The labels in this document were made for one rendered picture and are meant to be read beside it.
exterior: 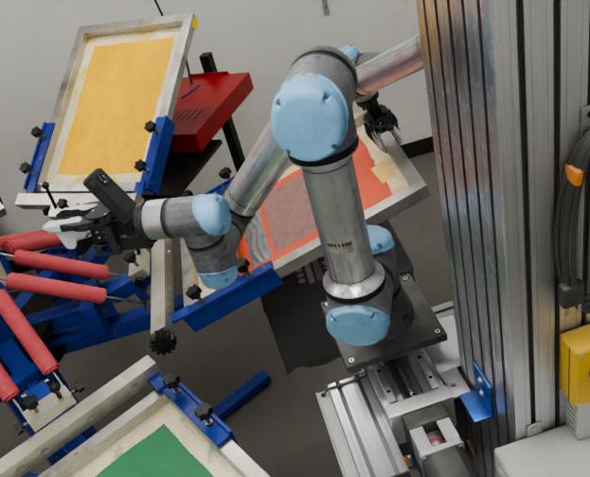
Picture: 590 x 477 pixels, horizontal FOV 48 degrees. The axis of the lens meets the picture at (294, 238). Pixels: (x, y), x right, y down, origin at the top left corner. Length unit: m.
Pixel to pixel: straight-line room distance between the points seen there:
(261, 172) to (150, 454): 0.87
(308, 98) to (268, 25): 3.01
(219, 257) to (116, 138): 1.58
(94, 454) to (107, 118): 1.45
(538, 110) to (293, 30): 3.19
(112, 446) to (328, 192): 1.06
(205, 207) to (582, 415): 0.74
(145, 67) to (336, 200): 1.89
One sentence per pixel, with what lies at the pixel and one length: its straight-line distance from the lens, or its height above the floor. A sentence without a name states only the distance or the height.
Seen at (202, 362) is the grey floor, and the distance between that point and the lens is 3.40.
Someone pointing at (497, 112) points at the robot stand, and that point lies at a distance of 0.86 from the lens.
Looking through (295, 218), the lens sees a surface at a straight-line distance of 2.08.
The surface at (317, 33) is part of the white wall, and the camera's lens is 4.04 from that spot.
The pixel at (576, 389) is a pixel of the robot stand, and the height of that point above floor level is 1.38.
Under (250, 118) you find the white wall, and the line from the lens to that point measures 4.15.
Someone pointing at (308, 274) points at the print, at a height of 0.95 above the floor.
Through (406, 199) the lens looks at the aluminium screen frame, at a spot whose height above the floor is 1.25.
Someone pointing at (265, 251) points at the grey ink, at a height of 1.11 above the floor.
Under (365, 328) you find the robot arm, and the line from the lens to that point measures 1.23.
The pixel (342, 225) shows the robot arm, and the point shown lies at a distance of 1.11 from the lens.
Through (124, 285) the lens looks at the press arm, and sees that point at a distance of 2.21.
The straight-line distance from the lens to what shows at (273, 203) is 2.20.
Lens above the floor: 2.28
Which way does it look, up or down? 35 degrees down
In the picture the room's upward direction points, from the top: 16 degrees counter-clockwise
